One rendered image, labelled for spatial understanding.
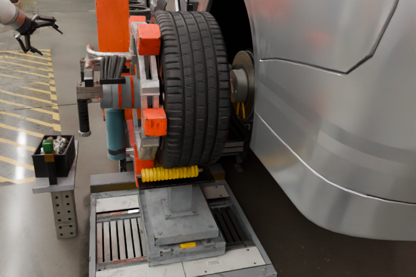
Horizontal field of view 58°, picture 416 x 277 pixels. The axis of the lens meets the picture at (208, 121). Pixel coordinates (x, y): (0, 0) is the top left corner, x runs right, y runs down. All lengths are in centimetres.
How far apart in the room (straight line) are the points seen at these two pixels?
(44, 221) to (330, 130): 176
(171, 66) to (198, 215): 85
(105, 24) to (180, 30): 67
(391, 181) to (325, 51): 33
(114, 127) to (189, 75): 57
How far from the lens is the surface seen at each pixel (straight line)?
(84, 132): 146
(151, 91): 132
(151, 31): 133
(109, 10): 198
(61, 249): 212
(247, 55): 166
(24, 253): 215
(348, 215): 101
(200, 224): 184
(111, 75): 136
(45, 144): 166
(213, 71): 133
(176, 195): 182
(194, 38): 138
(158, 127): 128
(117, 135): 177
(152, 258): 180
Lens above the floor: 139
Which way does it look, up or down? 24 degrees down
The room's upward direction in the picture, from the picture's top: 3 degrees clockwise
